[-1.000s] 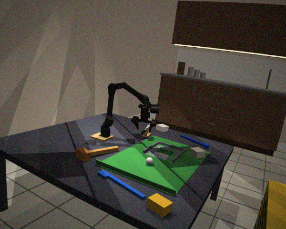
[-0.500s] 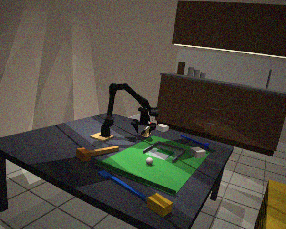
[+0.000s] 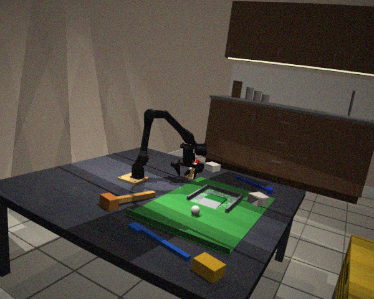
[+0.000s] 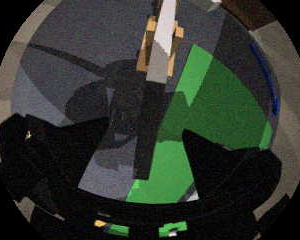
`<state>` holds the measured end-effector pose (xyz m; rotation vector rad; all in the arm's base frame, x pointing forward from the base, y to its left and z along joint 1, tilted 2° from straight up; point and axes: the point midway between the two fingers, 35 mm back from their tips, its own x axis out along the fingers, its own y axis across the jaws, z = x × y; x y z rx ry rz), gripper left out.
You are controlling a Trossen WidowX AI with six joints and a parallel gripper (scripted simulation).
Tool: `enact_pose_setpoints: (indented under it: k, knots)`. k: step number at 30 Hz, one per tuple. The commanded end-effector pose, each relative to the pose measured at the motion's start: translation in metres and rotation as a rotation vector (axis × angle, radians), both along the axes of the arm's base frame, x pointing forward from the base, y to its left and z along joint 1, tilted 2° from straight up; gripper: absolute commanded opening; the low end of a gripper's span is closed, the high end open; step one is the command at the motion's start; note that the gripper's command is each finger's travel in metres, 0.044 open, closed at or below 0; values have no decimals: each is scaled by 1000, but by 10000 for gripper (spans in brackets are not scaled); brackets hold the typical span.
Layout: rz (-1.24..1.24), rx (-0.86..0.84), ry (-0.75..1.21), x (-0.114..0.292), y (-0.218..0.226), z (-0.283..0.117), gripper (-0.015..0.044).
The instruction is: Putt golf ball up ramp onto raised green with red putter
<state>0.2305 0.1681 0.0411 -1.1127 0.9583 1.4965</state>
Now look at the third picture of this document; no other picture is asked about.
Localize red golf putter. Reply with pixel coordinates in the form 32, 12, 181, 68
184, 159, 199, 176

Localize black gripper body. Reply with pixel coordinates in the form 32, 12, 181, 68
171, 155, 204, 173

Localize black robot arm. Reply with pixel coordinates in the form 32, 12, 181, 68
130, 108, 207, 180

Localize white golf ball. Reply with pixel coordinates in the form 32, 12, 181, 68
191, 206, 200, 215

